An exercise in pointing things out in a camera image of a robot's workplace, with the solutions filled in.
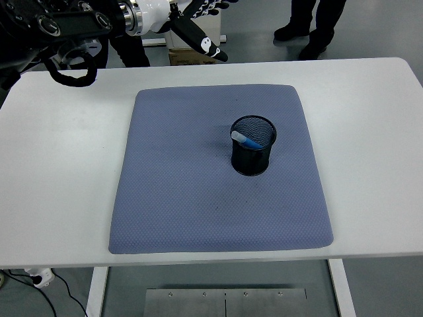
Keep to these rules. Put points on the cardboard box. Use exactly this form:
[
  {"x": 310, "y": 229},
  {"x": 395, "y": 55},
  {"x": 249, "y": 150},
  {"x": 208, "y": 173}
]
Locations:
[{"x": 185, "y": 59}]

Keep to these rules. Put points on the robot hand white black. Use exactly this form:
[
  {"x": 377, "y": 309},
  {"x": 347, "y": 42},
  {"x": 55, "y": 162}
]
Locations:
[{"x": 155, "y": 14}]

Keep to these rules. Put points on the person in dark clothing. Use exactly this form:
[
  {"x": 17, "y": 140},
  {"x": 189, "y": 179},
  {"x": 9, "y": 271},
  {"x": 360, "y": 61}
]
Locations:
[{"x": 130, "y": 53}]

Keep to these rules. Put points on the white table leg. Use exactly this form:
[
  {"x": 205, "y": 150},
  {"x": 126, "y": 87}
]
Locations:
[
  {"x": 342, "y": 290},
  {"x": 97, "y": 290}
]

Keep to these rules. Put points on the blue marker pen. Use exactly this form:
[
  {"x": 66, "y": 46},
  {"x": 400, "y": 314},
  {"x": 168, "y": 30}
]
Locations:
[{"x": 246, "y": 141}]

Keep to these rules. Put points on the blue textured mat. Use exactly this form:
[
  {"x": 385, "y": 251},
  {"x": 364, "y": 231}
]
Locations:
[{"x": 198, "y": 204}]

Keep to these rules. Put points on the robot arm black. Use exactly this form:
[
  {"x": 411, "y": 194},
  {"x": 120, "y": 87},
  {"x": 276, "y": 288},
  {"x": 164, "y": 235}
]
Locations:
[{"x": 66, "y": 23}]

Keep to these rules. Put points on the white power strip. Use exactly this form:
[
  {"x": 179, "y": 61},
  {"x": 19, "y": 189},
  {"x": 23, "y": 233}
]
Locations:
[{"x": 41, "y": 276}]

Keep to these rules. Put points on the black mesh pen holder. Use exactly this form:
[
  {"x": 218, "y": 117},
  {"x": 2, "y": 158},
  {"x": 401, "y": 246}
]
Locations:
[{"x": 251, "y": 162}]

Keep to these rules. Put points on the person with black shoes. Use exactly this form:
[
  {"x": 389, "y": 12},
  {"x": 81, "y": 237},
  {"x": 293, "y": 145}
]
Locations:
[{"x": 325, "y": 23}]

